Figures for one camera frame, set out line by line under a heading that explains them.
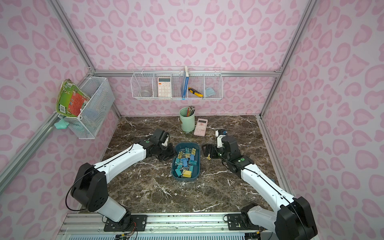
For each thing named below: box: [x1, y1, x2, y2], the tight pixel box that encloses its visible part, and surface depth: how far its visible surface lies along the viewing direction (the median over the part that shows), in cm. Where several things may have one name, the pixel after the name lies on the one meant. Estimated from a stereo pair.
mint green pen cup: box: [179, 107, 196, 132], surface depth 106 cm
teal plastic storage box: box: [171, 142, 201, 181], surface depth 92 cm
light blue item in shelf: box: [205, 87, 216, 98], surface depth 102 cm
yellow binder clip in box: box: [182, 170, 192, 178], surface depth 90 cm
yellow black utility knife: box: [188, 87, 204, 98], surface depth 99 cm
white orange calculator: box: [157, 77, 172, 98], surface depth 95 cm
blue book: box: [181, 66, 190, 100], surface depth 89 cm
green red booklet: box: [55, 79, 91, 117], surface depth 73 cm
